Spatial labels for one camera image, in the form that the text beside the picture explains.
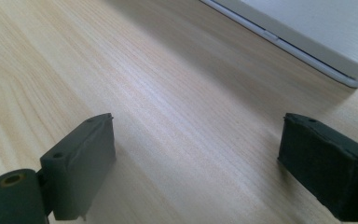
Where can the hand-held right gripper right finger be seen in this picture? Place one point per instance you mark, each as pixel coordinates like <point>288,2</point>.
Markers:
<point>323,168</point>

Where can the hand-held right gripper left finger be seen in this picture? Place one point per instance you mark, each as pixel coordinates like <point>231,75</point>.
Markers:
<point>77,168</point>

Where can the white flat box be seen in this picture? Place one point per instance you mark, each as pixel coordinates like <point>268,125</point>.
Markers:
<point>307,31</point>

